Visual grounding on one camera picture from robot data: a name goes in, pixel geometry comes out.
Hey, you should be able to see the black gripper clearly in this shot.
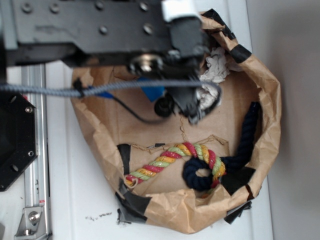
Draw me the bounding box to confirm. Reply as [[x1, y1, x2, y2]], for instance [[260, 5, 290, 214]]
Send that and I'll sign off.
[[129, 17, 207, 125]]

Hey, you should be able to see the blue rectangular block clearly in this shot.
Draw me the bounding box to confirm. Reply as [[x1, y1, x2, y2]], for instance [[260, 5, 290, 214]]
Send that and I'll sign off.
[[96, 77, 166, 103]]

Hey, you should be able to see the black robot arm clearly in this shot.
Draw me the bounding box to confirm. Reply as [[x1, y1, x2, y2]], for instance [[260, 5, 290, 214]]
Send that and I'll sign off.
[[0, 0, 215, 124]]

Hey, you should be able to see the crumpled white paper tissue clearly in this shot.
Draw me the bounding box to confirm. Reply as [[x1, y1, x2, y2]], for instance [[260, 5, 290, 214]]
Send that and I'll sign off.
[[196, 47, 243, 110]]

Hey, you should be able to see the brown paper bag bin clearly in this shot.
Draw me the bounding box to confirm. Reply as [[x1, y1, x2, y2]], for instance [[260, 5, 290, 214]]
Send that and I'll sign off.
[[72, 10, 282, 234]]

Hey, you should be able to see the thin black cable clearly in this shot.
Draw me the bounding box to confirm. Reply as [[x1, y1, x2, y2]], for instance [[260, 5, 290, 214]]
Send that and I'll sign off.
[[109, 94, 167, 124]]

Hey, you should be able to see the red yellow green rope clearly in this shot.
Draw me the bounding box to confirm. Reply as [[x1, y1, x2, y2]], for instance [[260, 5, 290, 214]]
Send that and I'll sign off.
[[123, 142, 227, 197]]

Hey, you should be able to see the grey braided cable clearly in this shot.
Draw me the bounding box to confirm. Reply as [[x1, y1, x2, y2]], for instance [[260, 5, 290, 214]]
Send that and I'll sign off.
[[0, 80, 223, 111]]

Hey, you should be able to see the dark navy rope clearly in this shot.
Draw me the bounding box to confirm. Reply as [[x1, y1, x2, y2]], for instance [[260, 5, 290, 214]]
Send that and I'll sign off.
[[182, 101, 262, 192]]

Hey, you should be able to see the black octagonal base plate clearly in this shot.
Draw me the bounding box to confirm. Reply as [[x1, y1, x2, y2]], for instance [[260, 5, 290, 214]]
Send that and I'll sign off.
[[0, 92, 37, 192]]

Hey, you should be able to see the aluminium extrusion rail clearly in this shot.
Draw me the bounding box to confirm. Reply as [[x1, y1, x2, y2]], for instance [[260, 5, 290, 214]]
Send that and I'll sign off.
[[20, 65, 52, 208]]

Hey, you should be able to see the metal corner bracket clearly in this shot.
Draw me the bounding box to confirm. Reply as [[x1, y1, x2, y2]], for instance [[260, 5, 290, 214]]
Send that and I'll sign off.
[[14, 206, 52, 240]]

